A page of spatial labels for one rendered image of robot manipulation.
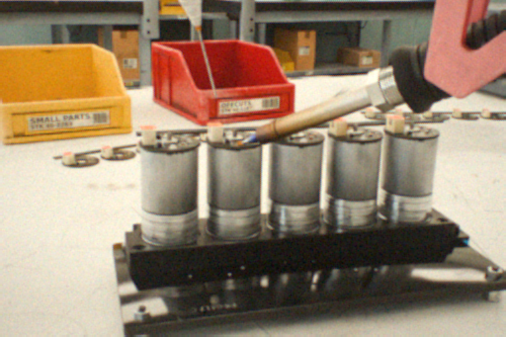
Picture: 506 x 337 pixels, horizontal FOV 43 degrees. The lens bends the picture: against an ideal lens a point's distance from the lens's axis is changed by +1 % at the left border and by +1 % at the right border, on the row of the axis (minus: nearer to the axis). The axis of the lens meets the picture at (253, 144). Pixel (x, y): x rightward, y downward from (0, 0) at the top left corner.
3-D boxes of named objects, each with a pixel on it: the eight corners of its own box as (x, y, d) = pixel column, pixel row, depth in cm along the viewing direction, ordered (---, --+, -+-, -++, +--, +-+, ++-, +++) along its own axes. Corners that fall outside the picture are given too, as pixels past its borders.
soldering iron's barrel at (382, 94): (257, 158, 25) (406, 106, 22) (243, 122, 25) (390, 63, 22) (274, 150, 26) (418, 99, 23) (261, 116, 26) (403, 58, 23)
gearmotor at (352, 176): (383, 244, 29) (392, 135, 28) (334, 249, 28) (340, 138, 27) (361, 223, 31) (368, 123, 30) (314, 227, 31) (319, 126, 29)
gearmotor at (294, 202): (326, 249, 28) (333, 139, 27) (274, 254, 28) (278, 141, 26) (307, 228, 31) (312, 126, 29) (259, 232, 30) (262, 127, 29)
